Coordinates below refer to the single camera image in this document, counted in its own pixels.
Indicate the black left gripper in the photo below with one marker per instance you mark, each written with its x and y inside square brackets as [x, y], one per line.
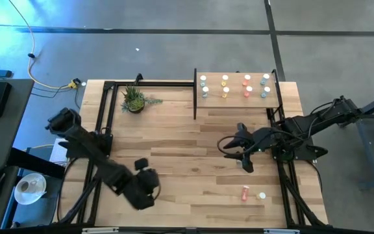
[144, 188]

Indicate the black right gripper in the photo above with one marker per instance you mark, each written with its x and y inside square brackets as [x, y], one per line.
[261, 141]

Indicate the pink pill bottle white cap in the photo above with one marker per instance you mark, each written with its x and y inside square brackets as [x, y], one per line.
[246, 79]
[245, 193]
[248, 90]

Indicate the blue pill bottle white cap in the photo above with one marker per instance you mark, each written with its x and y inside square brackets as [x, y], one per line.
[265, 78]
[265, 91]

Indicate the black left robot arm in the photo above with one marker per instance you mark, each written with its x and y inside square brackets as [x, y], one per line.
[86, 146]

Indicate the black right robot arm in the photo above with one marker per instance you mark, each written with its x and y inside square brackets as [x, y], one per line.
[320, 120]

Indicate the potted succulent plant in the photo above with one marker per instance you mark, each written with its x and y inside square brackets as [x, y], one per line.
[135, 103]

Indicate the white box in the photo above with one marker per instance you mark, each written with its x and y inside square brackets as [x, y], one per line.
[54, 152]

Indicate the black desk foot bar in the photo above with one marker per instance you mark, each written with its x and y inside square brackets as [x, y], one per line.
[37, 164]

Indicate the black table clamp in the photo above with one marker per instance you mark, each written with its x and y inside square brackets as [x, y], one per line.
[138, 78]

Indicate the white cup on stool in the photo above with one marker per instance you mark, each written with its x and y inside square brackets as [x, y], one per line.
[30, 188]

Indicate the yellow plug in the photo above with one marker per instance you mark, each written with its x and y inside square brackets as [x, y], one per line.
[74, 84]

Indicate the black desk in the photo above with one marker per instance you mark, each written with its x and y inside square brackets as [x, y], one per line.
[11, 130]

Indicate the wooden shelf black frame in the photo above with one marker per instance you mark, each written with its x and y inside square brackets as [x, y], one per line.
[235, 100]

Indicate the silver aluminium bracket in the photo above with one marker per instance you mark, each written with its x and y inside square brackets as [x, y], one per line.
[100, 230]
[281, 231]

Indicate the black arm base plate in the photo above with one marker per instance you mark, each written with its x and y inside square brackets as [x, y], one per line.
[65, 145]
[317, 151]

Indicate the black aluminium table frame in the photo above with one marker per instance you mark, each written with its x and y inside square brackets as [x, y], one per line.
[154, 84]

